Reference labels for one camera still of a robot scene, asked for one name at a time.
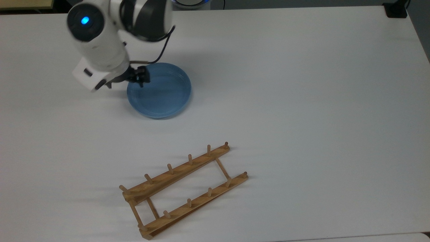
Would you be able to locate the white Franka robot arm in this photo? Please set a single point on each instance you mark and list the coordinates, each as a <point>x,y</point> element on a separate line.
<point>100,47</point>

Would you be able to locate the yellowish wooden board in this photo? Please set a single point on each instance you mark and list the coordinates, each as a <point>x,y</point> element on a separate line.
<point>27,3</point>

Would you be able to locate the blue round plate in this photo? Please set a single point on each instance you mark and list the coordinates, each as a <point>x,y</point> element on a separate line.
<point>164,94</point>

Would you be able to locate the black camera stand pole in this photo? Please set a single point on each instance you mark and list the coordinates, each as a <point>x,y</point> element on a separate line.
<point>396,10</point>

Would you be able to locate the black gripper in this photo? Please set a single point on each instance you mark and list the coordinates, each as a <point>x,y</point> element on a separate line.
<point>122,77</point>

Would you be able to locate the wooden plate rack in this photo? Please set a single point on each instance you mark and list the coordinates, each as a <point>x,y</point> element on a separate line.
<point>168,179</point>

